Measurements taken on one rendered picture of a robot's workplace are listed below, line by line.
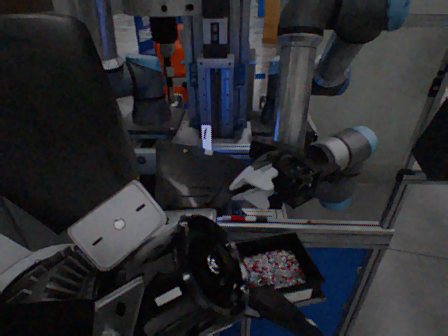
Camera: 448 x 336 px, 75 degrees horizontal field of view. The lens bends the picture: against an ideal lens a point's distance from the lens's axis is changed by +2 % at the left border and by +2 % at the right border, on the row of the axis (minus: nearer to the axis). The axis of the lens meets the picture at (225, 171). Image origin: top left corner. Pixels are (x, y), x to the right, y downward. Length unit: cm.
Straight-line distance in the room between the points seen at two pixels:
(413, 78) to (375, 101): 27
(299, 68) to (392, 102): 188
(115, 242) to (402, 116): 240
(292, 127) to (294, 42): 17
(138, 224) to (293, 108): 43
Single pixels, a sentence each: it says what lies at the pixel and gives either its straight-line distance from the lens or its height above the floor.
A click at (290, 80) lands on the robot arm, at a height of 131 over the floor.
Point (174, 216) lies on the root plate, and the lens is 44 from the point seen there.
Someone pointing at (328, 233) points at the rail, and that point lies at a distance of 96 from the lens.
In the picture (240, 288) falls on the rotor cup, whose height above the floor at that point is 119.
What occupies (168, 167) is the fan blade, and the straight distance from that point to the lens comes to 55.
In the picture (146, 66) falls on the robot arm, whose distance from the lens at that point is 106.
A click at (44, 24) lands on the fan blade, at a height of 143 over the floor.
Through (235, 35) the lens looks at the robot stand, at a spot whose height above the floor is 132.
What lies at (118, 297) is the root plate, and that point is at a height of 126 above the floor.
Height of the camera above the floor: 147
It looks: 33 degrees down
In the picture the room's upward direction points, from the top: straight up
